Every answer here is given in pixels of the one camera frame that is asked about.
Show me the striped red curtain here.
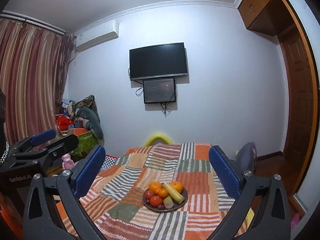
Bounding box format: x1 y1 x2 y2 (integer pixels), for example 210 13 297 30
0 17 75 145

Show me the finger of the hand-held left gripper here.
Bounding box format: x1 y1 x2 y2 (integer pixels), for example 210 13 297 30
9 129 57 165
15 134 80 178

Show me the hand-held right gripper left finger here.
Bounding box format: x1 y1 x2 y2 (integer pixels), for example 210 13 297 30
21 144 107 240

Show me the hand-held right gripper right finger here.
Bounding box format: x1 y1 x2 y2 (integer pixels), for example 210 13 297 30
209 145 293 240

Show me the white air conditioner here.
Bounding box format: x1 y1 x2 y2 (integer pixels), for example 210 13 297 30
75 19 119 53

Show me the small wall monitor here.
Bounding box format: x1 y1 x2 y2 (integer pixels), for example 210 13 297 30
143 78 177 104

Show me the striped patchwork blanket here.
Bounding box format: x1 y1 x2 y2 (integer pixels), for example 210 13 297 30
56 142 253 240

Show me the red plastic bag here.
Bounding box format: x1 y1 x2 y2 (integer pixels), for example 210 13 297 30
56 116 75 130

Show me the purple round plate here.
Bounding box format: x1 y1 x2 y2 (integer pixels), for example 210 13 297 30
142 186 188 213

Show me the patterned cloth bag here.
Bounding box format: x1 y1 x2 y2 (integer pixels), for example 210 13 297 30
75 95 99 120

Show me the curtain rail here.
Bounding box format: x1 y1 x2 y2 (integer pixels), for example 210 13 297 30
0 10 67 34

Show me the pile of clothes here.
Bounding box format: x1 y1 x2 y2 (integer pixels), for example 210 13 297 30
61 99 75 117

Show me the black wall television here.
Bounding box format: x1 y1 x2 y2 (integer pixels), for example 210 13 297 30
129 42 188 81

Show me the wooden overhead cabinet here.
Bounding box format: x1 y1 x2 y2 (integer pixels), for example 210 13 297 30
237 0 298 37

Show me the pink toy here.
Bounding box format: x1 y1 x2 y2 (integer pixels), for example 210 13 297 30
61 154 75 170

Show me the large orange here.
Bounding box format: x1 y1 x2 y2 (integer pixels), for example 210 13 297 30
170 181 184 192
149 181 163 192

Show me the green cardboard box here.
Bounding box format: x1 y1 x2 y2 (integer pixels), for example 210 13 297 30
71 130 98 159

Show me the purple backpack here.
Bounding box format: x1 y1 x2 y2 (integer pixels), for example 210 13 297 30
234 142 257 174

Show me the black white checkered cloth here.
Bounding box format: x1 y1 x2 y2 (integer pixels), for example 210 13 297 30
104 155 119 168

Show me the brown wooden door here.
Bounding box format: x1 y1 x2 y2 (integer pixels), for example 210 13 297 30
276 0 320 198

